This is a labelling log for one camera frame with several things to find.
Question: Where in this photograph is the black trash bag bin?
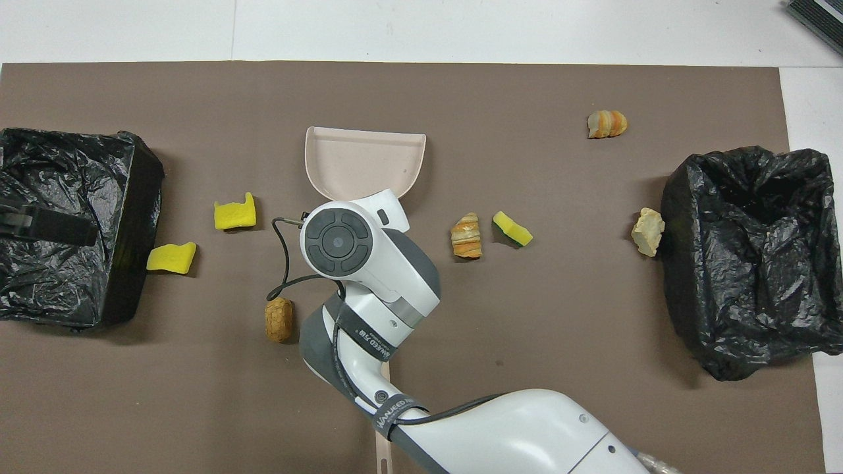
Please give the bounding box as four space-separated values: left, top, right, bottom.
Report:
0 127 165 330
661 145 843 382

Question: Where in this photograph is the pale bread piece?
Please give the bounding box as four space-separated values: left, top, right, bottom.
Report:
631 207 666 258

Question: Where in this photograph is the striped croissant piece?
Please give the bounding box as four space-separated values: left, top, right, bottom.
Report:
587 110 628 140
450 212 483 261

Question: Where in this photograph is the brown table mat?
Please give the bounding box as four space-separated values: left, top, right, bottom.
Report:
0 61 827 474

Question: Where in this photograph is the beige plastic dustpan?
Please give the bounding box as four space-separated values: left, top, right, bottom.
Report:
304 126 427 201

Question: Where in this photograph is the beige hand brush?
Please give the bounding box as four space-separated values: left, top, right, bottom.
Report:
373 359 396 474

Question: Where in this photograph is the dark ribbed box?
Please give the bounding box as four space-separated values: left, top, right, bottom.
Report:
786 0 843 57

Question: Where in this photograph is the brown bread roll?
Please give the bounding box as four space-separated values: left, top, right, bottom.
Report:
264 297 295 344

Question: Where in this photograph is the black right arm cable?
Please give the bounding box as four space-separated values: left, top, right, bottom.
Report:
265 212 508 429

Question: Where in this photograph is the yellow sponge piece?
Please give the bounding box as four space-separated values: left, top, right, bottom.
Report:
146 242 198 275
213 192 257 231
492 211 535 248

